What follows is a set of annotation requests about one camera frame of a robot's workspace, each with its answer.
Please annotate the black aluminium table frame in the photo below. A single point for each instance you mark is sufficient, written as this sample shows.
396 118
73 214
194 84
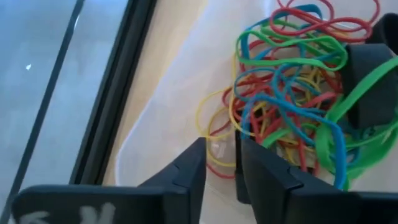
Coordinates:
115 81

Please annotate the clear plastic bin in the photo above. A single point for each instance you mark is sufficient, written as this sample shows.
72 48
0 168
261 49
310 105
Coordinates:
186 109

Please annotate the blue rubber band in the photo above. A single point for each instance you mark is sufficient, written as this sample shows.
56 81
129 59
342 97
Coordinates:
245 40
341 149

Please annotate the red rubber band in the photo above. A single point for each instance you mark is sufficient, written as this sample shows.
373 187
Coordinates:
219 173
377 6
368 28

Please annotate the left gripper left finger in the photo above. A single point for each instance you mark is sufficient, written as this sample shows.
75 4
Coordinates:
124 207

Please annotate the small white floor scrap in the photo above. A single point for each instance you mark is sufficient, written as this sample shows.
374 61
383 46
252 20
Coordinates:
28 67

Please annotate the green rubber band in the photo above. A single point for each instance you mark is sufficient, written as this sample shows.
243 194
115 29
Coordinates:
357 95
342 53
379 146

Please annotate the yellow rubber band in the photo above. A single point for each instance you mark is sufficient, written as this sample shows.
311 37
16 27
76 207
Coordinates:
209 146
197 121

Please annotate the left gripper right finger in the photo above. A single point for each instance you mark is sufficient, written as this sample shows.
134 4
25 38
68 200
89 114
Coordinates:
311 208

